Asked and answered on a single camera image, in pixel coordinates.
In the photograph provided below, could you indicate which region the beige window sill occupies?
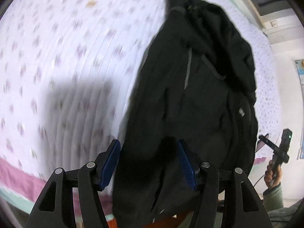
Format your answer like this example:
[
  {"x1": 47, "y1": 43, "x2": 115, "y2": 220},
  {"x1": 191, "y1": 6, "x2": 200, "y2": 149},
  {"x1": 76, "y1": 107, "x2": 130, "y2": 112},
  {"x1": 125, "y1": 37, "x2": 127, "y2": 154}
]
[{"x1": 223, "y1": 0, "x2": 269, "y2": 29}]

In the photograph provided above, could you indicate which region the person's right hand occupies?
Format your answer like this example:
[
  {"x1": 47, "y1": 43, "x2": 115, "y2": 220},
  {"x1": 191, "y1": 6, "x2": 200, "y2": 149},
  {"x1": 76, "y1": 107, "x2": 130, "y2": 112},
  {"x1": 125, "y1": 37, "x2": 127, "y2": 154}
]
[{"x1": 265, "y1": 160, "x2": 283, "y2": 188}]

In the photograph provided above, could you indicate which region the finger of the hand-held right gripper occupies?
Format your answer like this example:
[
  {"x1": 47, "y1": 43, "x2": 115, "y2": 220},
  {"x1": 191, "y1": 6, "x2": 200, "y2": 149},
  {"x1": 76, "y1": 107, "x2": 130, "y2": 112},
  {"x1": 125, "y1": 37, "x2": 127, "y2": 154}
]
[{"x1": 258, "y1": 135, "x2": 280, "y2": 152}]

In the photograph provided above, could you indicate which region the floral quilted bed cover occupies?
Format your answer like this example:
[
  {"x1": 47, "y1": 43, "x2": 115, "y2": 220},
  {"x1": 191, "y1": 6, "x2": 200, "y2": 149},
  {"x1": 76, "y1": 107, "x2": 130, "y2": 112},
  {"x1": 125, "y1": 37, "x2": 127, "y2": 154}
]
[{"x1": 0, "y1": 0, "x2": 283, "y2": 221}]

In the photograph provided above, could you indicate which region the black hooded jacket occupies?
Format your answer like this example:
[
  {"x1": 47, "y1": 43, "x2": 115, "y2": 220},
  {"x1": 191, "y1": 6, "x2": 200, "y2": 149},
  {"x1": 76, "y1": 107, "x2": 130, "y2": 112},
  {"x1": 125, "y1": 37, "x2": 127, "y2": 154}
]
[{"x1": 112, "y1": 0, "x2": 259, "y2": 224}]

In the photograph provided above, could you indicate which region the thin dark cable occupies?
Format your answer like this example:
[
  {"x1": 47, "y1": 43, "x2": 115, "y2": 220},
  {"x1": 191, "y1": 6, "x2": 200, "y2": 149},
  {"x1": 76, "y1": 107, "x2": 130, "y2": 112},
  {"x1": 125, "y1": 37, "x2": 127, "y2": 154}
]
[{"x1": 253, "y1": 174, "x2": 266, "y2": 188}]

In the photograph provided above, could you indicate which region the person's grey clothing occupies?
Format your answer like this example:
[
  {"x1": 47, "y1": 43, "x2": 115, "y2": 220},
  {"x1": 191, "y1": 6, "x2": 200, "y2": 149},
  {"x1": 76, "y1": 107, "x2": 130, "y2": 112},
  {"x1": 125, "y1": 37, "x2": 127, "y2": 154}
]
[{"x1": 266, "y1": 199, "x2": 302, "y2": 228}]

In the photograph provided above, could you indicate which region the colourful wall map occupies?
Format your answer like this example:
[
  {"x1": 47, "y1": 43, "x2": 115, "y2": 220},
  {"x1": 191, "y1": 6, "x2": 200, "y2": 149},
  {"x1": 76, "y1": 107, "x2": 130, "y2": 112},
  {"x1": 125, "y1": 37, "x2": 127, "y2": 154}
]
[{"x1": 294, "y1": 59, "x2": 304, "y2": 159}]

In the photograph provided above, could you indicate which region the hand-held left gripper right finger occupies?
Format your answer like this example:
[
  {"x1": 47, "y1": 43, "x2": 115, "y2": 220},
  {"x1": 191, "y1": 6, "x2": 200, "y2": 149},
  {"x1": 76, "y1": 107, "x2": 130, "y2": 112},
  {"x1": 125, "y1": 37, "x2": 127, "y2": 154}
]
[{"x1": 178, "y1": 139, "x2": 273, "y2": 228}]

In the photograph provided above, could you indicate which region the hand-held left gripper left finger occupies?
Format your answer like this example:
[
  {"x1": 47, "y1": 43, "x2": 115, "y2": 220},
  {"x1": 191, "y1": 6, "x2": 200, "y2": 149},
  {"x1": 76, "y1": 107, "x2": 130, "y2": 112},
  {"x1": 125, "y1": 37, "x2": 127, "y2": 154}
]
[{"x1": 25, "y1": 139, "x2": 121, "y2": 228}]

